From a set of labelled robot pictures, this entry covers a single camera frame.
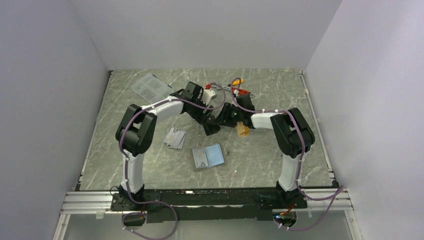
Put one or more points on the black card wallet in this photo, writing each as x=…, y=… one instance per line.
x=211, y=129

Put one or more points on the grey card holder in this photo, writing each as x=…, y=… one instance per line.
x=199, y=160

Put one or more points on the orange handled pliers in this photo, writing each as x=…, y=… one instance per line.
x=230, y=86

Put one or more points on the red adjustable wrench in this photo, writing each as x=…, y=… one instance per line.
x=239, y=92

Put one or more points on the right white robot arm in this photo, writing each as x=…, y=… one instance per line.
x=293, y=134

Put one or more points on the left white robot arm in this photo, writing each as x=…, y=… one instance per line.
x=136, y=130

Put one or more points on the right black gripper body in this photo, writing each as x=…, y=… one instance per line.
x=231, y=115

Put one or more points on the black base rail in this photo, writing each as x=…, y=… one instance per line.
x=259, y=203

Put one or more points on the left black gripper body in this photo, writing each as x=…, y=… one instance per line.
x=197, y=112

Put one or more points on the silver credit cards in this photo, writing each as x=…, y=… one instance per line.
x=175, y=138

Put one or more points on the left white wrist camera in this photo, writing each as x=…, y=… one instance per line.
x=208, y=95

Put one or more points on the clear plastic organizer box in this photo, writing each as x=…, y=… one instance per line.
x=150, y=88

